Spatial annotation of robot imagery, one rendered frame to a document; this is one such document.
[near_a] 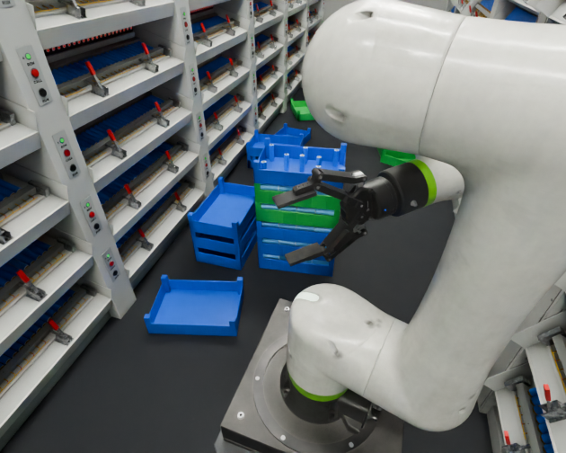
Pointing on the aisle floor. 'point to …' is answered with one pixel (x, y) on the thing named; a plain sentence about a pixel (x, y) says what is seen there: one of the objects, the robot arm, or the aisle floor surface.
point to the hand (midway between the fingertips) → (287, 231)
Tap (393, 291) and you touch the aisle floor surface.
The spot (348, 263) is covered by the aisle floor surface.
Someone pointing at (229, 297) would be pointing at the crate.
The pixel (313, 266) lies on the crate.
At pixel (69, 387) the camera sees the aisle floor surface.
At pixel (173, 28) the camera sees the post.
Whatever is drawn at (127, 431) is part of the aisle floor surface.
